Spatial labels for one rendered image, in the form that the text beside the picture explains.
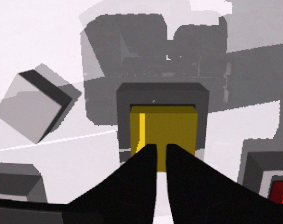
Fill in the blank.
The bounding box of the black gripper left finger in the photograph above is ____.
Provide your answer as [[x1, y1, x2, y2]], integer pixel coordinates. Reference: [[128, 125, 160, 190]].
[[0, 144, 157, 224]]

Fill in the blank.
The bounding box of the blue button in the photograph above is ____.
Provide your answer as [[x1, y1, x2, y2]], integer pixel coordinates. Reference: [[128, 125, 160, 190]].
[[0, 173, 48, 202]]

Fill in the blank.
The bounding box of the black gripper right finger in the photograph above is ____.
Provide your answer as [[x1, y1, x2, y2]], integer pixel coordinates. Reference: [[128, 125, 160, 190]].
[[165, 144, 283, 224]]

